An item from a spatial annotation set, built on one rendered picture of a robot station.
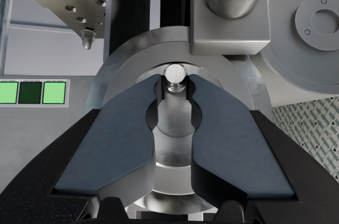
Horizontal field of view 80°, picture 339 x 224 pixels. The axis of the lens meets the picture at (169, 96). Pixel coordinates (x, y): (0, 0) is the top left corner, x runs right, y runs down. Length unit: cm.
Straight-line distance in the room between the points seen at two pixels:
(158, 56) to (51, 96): 44
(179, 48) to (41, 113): 47
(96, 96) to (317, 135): 27
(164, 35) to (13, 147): 52
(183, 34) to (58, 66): 184
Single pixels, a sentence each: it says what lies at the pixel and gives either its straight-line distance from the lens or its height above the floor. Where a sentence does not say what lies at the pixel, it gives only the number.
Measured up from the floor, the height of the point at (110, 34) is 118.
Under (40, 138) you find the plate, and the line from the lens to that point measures 59.
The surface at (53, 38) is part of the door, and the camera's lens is 207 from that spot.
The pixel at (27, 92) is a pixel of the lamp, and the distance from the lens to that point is 61.
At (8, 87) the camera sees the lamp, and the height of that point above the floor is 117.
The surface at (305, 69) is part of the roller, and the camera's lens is 20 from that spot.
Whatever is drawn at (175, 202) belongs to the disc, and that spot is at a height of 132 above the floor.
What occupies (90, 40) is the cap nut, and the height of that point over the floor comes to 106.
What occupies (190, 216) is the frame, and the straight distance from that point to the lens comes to 54.
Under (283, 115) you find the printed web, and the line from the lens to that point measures 39.
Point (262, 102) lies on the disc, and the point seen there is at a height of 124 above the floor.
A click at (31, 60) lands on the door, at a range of 207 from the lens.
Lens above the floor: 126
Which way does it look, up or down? 7 degrees down
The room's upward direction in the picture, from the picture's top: 180 degrees counter-clockwise
